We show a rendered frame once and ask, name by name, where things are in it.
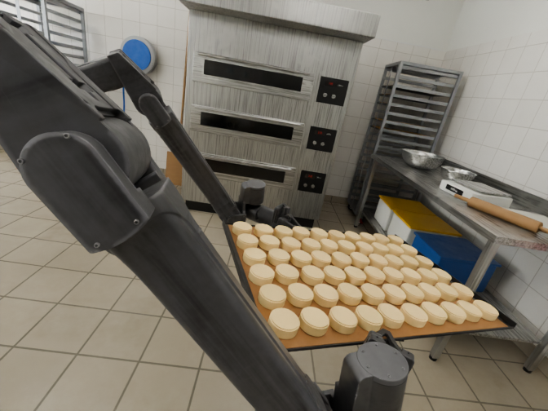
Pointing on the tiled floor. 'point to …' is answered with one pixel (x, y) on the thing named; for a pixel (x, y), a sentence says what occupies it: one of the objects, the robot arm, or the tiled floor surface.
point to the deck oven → (271, 95)
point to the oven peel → (174, 169)
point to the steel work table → (430, 178)
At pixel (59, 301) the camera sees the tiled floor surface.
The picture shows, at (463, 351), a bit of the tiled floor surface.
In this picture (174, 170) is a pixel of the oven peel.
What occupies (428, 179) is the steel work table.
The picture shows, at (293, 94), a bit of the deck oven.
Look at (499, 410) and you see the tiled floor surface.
